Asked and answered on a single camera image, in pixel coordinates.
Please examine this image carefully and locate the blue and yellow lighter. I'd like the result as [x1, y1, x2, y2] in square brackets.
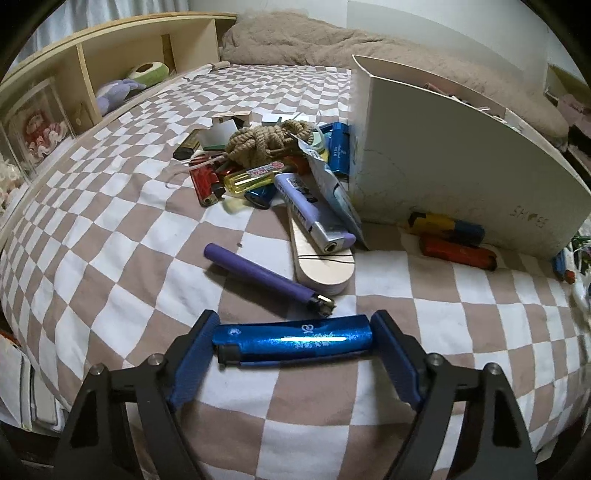
[406, 211, 485, 245]

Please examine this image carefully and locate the white plastic container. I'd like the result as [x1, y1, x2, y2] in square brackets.
[14, 344, 63, 432]

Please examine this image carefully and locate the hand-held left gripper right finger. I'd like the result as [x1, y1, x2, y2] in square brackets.
[369, 310, 539, 480]

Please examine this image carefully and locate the orange lighter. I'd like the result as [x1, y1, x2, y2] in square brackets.
[419, 234, 498, 272]

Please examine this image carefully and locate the oval wooden board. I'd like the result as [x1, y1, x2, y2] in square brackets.
[287, 203, 355, 296]

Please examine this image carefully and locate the beige rope bundle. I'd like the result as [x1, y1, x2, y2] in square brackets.
[225, 119, 305, 168]

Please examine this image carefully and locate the checkered bedsheet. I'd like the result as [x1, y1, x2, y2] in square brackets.
[0, 62, 591, 462]

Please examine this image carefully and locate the avocado plush toy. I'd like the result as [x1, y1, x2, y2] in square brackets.
[126, 62, 171, 90]

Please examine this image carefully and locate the blue metallic lighter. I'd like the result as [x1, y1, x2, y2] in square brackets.
[211, 314, 374, 370]

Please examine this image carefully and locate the wooden bedside shelf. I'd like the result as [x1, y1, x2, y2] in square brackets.
[545, 62, 591, 153]

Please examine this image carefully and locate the purple slim lighter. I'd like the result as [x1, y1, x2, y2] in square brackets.
[204, 242, 339, 319]

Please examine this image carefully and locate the grey curtain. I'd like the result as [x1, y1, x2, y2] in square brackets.
[28, 0, 190, 47]

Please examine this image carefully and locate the blue rectangular lighter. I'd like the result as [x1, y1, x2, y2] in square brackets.
[329, 121, 351, 177]

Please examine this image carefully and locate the red lighter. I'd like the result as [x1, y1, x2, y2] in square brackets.
[207, 165, 227, 197]
[190, 165, 217, 207]

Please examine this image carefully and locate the lavender wide lighter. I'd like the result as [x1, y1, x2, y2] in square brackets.
[273, 172, 357, 254]

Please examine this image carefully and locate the purple plush toy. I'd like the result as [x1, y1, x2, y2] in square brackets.
[95, 78, 141, 114]

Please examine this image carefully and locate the clear display case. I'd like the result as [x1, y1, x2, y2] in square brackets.
[0, 76, 77, 181]

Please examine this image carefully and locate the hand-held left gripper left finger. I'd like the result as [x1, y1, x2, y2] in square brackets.
[52, 309, 221, 480]

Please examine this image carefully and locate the white card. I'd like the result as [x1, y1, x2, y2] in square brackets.
[201, 121, 238, 149]

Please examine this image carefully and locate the white cardboard box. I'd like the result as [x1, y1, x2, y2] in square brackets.
[347, 54, 591, 259]

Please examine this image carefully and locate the black lighter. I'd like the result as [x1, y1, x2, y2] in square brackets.
[174, 130, 204, 160]

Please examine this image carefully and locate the wooden headboard shelf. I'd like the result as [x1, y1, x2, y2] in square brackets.
[0, 13, 238, 222]

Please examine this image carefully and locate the small wooden block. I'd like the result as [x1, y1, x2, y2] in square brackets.
[211, 110, 254, 131]

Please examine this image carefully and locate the beige duvet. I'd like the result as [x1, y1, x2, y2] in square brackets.
[221, 11, 571, 139]

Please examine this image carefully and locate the yellow transparent lighter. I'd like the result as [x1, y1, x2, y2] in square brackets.
[223, 161, 298, 195]

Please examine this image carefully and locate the dark blue lighter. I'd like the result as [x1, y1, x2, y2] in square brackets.
[244, 185, 278, 209]

